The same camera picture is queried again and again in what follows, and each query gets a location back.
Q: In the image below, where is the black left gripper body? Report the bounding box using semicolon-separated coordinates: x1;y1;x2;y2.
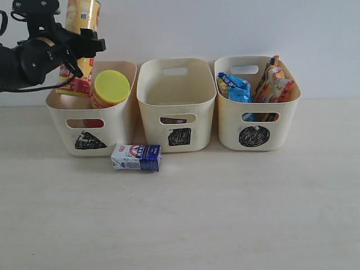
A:
16;16;73;84

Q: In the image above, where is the yellow Lays chips can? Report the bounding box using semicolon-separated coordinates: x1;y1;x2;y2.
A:
56;0;101;97

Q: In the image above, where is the pink Lays chips can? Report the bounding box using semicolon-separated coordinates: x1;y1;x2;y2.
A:
87;69;131;110

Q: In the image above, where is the purple small box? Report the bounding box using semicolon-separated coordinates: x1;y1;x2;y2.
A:
160;117;187;125

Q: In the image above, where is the white blue milk carton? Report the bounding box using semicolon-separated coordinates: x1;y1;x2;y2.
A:
111;144;162;172

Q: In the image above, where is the blue noodle packet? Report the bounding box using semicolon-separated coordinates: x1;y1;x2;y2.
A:
216;71;254;122

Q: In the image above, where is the orange noodle packet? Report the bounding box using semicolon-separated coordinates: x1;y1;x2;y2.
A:
252;56;295;103

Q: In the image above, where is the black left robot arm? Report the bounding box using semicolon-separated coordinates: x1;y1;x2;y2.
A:
1;1;106;93

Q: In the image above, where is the cream bin triangle mark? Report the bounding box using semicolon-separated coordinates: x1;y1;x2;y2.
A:
45;60;138;158

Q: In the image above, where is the cream bin square mark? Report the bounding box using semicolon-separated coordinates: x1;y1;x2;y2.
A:
137;57;218;154

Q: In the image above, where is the cream bin circle mark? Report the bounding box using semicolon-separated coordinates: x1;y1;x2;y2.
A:
214;56;301;151

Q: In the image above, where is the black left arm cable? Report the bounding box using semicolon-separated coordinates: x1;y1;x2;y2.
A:
0;10;82;93

